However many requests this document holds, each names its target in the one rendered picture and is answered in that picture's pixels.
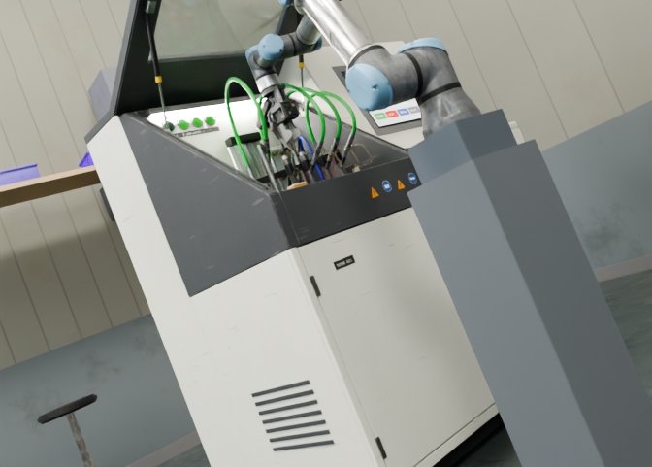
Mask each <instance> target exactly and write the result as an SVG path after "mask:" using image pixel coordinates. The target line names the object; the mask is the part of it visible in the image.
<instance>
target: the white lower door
mask: <svg viewBox="0 0 652 467"><path fill-rule="evenodd" d="M297 250H298V252H299V254H300V256H301V258H302V261H303V263H304V266H305V268H306V271H307V273H308V276H309V278H310V282H311V284H312V287H313V289H314V292H315V294H316V297H317V299H318V302H319V304H320V307H321V309H322V312H323V314H324V316H325V318H326V320H327V323H328V325H329V328H330V330H331V333H332V335H333V338H334V340H335V343H336V345H337V347H338V350H339V352H340V355H341V357H342V361H343V364H344V366H345V369H346V371H347V374H348V376H349V377H350V380H351V382H352V385H353V387H354V390H355V392H356V395H357V397H358V400H359V402H360V405H361V407H362V409H363V412H364V414H365V417H366V419H367V422H368V424H369V426H370V428H371V431H372V433H373V436H374V438H375V442H376V444H377V447H378V449H379V452H380V454H381V457H382V459H383V462H384V464H385V467H413V466H414V465H416V464H417V463H418V462H419V461H421V460H422V459H423V458H425V457H426V456H427V455H428V454H430V453H431V452H432V451H433V450H435V449H436V448H438V447H439V446H440V445H441V444H443V443H444V442H445V441H446V440H448V439H449V438H450V437H451V436H453V435H454V434H455V433H457V432H458V431H459V430H460V429H462V428H463V427H464V426H465V425H467V424H468V423H469V422H471V421H472V420H473V419H474V418H476V417H477V416H478V415H480V414H481V413H482V412H484V411H485V410H486V409H487V408H489V407H490V406H491V405H492V404H494V403H495V401H494V398H493V396H492V394H491V391H490V389H489V386H488V384H487V382H486V380H485V378H484V376H483V373H482V371H481V369H480V366H479V364H478V361H477V359H476V357H475V354H474V352H473V348H472V346H471V343H470V341H469V339H468V336H467V334H466V332H465V329H464V327H463V324H462V322H461V320H460V318H459V316H458V314H457V311H456V309H455V306H454V304H453V302H452V299H451V297H450V295H449V292H448V290H447V287H446V285H445V283H444V280H443V278H442V276H441V273H440V270H439V267H438V265H437V262H436V260H435V259H434V256H433V254H432V252H431V249H430V247H429V244H428V242H427V240H426V237H425V235H424V233H423V230H422V228H421V225H420V223H419V221H418V218H417V216H416V214H415V211H414V209H413V207H412V208H409V209H406V210H403V211H400V212H398V213H396V214H393V215H390V216H387V217H383V218H380V219H377V220H374V221H371V222H368V223H366V224H363V225H360V226H357V227H354V228H351V229H349V230H346V231H344V232H341V233H338V234H335V235H333V236H330V237H327V238H324V239H321V240H318V241H316V242H313V243H310V244H307V245H304V246H301V247H299V248H297Z"/></svg>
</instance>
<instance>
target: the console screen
mask: <svg viewBox="0 0 652 467"><path fill-rule="evenodd" d="M331 68H332V69H333V71H334V72H335V74H336V75H337V76H338V78H339V79H340V81H341V82H342V84H343V86H344V87H345V89H346V90H347V87H346V82H345V78H346V68H347V66H346V65H343V66H334V67H331ZM347 92H348V93H349V90H347ZM357 107H358V106H357ZM358 108H359V107H358ZM359 110H360V111H361V113H362V114H363V115H364V117H365V118H366V120H367V121H368V123H369V124H370V126H371V127H372V129H373V130H374V132H375V134H376V135H377V136H382V135H387V134H391V133H396V132H400V131H405V130H409V129H413V128H417V127H422V120H421V113H420V110H419V107H418V105H417V103H416V100H415V99H412V100H408V101H406V102H403V103H400V104H397V105H393V106H390V107H388V108H386V109H384V110H376V111H372V112H368V111H364V110H362V109H360V108H359Z"/></svg>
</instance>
